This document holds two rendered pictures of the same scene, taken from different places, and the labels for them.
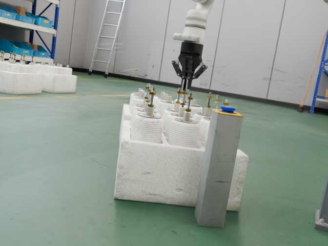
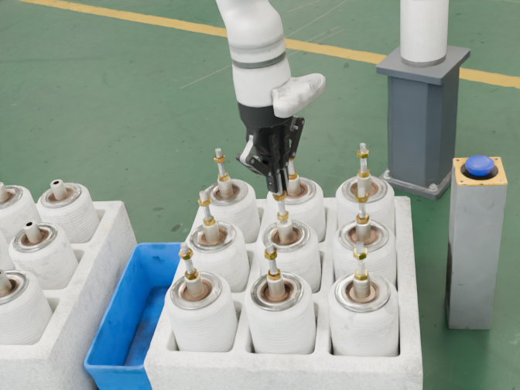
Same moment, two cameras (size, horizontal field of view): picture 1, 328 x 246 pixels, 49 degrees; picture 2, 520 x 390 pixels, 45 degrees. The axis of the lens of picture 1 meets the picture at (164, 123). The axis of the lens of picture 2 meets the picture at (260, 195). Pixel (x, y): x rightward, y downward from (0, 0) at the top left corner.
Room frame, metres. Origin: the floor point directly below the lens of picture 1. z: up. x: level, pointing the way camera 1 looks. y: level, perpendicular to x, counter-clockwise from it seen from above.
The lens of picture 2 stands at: (1.01, 0.65, 0.88)
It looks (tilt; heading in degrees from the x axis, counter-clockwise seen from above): 36 degrees down; 291
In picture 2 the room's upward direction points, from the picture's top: 10 degrees counter-clockwise
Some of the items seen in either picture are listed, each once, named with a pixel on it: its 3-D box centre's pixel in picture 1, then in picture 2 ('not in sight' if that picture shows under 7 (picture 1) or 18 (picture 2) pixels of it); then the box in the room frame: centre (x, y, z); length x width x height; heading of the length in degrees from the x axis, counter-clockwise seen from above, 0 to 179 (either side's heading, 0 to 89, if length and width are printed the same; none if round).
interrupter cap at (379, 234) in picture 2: (186, 121); (363, 235); (1.13, -0.07, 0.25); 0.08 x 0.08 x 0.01
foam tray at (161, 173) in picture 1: (174, 160); (296, 309); (1.25, -0.05, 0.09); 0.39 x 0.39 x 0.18; 7
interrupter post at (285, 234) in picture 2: (181, 112); (285, 230); (1.25, -0.06, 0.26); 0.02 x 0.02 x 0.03
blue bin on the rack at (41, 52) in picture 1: (32, 50); not in sight; (6.66, 2.56, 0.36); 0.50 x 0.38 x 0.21; 68
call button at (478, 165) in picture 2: (227, 110); (479, 167); (0.97, -0.16, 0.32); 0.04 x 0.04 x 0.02
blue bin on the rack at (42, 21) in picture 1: (35, 20); not in sight; (6.66, 2.56, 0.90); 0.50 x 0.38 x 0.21; 67
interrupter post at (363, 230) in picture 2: (187, 116); (363, 229); (1.13, -0.07, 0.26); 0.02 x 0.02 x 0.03
